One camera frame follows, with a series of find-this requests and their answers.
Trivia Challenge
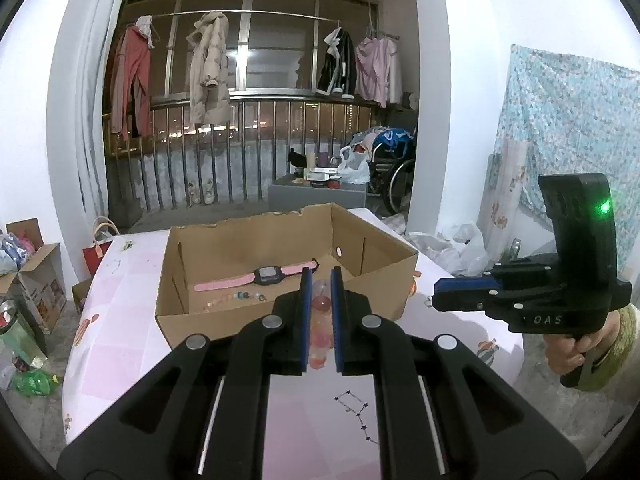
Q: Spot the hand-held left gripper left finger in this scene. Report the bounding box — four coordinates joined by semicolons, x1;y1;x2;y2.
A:
57;266;314;480

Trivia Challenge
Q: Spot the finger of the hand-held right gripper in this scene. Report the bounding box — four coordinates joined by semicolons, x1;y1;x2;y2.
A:
431;290;531;318
433;255;559;296

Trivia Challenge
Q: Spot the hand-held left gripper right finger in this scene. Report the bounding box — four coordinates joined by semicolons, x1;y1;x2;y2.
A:
330;266;586;480

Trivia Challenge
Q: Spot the pink bead bracelet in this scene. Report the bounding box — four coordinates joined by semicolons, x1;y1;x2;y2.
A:
307;280;335;371

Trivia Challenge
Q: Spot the pink wrist watch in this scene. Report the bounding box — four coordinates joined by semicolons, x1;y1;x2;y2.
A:
194;258;320;293

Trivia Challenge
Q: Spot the multicolour bead bracelet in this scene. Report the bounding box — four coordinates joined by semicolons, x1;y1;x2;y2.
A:
202;290;273;311

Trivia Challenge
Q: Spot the large cardboard box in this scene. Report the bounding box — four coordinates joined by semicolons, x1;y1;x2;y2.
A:
155;202;418;351

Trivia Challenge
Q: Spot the person's right forearm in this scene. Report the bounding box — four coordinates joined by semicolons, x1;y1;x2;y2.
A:
582;305;640;393

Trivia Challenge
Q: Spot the person's right hand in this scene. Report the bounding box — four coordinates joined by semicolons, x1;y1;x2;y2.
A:
544;327;608;376

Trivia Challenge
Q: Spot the grey low cabinet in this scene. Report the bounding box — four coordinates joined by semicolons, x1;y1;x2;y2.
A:
269;172;368;216

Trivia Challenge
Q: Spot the white flat box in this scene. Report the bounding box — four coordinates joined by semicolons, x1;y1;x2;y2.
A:
302;167;341;183

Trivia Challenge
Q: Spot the wheelchair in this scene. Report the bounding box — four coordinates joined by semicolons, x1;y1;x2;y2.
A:
370;130;418;216

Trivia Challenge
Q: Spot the floral printed sheet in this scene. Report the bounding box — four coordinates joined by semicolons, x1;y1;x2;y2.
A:
477;44;640;281

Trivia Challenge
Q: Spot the blue bag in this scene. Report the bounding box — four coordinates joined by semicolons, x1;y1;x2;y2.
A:
375;129;416;148

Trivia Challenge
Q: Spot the pink checked tablecloth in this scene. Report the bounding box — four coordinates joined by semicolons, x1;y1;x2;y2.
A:
62;207;523;480

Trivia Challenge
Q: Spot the red handbag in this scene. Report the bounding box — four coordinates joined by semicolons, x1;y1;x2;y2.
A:
82;216;121;277

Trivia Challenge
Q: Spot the small brown cardboard box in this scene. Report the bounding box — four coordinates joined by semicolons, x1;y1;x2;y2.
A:
72;277;93;313

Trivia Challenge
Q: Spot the metal balcony railing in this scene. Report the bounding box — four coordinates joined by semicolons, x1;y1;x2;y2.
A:
102;92;381;211

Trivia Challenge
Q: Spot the light pink hanging shirt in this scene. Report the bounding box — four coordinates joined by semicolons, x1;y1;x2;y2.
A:
355;35;403;108

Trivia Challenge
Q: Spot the black and white jacket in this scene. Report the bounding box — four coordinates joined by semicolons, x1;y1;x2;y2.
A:
316;27;358;98

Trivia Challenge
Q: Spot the printed cardboard box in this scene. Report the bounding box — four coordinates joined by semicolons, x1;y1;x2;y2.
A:
5;218;67;336

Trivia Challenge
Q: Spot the beige hanging coat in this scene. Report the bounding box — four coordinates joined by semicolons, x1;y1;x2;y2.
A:
186;11;233;128

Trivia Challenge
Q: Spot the green plastic bottle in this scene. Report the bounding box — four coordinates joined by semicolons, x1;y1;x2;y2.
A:
10;370;61;396

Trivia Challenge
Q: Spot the pink hanging garment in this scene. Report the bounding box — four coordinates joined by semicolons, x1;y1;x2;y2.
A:
110;15;153;141

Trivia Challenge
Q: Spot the white curtain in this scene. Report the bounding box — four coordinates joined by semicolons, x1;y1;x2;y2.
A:
47;0;136;231

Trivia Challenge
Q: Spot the metal clothes rail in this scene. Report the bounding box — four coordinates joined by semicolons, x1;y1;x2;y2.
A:
122;10;341;26

